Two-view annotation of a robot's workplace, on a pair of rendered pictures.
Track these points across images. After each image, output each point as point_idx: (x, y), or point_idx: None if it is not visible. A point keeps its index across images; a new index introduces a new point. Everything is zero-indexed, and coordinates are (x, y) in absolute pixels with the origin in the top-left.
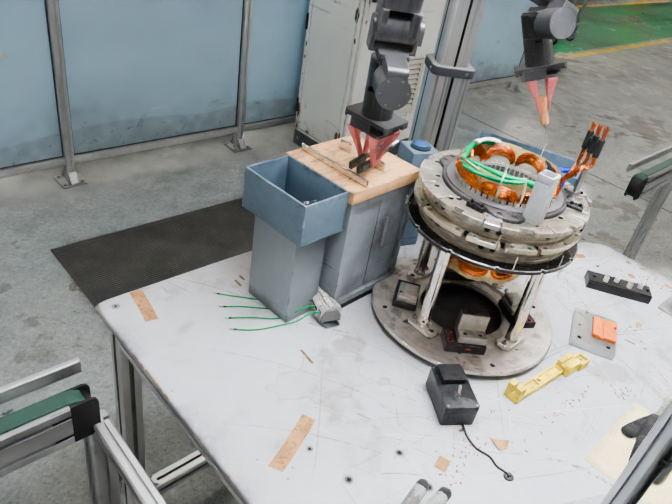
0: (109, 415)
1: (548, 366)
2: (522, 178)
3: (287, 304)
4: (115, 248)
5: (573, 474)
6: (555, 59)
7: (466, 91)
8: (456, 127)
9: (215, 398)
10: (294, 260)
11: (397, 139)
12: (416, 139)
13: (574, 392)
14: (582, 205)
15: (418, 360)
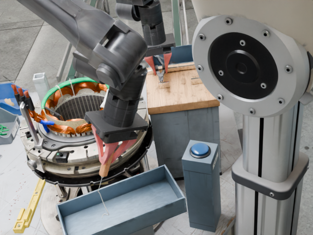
0: (307, 218)
1: (37, 212)
2: (58, 85)
3: None
4: None
5: (2, 169)
6: (107, 127)
7: (235, 190)
8: (236, 224)
9: (143, 89)
10: None
11: (162, 80)
12: (207, 147)
13: (16, 209)
14: (27, 135)
15: None
